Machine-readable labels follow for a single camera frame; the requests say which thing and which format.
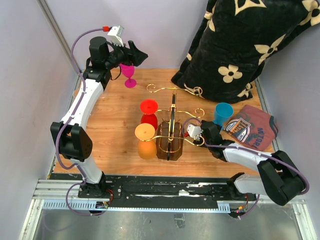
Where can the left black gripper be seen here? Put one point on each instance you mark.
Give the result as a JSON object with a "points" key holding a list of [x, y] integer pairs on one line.
{"points": [[139, 56]]}

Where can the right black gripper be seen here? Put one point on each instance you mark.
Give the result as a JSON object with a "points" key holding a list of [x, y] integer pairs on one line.
{"points": [[199, 142]]}

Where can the pink wine glass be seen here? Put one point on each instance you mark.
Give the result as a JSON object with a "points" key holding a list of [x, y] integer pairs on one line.
{"points": [[128, 71]]}

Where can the blue wine glass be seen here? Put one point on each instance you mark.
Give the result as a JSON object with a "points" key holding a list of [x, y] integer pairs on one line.
{"points": [[222, 113]]}

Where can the red wine glass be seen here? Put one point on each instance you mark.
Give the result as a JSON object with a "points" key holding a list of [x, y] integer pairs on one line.
{"points": [[149, 108]]}

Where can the clear wine glass front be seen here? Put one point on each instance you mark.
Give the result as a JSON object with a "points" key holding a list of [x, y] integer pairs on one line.
{"points": [[75, 93]]}

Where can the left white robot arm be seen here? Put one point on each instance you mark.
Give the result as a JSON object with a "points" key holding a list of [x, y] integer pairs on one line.
{"points": [[69, 135]]}

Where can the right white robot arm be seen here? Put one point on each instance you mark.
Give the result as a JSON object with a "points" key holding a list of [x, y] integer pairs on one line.
{"points": [[278, 177]]}

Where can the orange wine glass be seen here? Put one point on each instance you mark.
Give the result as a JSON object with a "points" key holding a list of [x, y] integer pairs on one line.
{"points": [[146, 146]]}

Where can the printed cloth bag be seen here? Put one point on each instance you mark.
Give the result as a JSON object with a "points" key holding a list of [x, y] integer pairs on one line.
{"points": [[253, 128]]}

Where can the black floral blanket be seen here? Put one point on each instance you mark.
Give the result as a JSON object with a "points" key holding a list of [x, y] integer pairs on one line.
{"points": [[233, 42]]}

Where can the gold wire glass rack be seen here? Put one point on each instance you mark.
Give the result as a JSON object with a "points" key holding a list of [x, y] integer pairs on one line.
{"points": [[169, 139]]}

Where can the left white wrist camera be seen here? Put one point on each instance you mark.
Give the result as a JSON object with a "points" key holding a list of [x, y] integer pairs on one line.
{"points": [[114, 33]]}

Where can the aluminium corner post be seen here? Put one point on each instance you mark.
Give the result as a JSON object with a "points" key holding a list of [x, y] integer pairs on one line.
{"points": [[55, 27]]}

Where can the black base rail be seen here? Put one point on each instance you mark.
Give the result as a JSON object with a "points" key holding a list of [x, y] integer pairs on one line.
{"points": [[165, 193]]}

